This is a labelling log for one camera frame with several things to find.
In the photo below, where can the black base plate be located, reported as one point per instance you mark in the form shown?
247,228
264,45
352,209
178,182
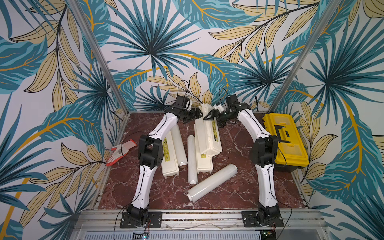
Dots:
261,219
152,220

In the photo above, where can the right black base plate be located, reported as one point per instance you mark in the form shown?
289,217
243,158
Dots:
261,219

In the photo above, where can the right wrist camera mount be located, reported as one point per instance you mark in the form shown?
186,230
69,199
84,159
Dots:
219,108

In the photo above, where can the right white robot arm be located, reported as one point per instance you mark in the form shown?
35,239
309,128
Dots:
265,147

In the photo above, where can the thin middle wrap roll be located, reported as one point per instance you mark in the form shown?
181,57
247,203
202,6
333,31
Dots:
192,161

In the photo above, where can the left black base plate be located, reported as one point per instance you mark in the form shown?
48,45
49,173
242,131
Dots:
152,220

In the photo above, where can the white dispenser box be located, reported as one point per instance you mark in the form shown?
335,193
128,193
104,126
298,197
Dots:
204,162
169,164

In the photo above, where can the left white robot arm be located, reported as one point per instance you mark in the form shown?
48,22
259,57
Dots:
150,151

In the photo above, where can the middle white dispenser box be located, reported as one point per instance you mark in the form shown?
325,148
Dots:
204,162

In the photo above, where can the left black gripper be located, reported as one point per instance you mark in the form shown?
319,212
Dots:
194,115

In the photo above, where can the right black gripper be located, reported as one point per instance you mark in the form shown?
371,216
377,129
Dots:
218,114

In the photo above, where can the left thick wrap roll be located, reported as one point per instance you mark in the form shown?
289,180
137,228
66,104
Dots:
179,147

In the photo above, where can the yellow black toolbox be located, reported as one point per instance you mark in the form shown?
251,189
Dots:
291,153

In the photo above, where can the left white dispenser box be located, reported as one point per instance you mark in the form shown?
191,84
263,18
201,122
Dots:
169,164

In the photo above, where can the large diagonal wrap roll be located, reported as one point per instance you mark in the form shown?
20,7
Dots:
212,182

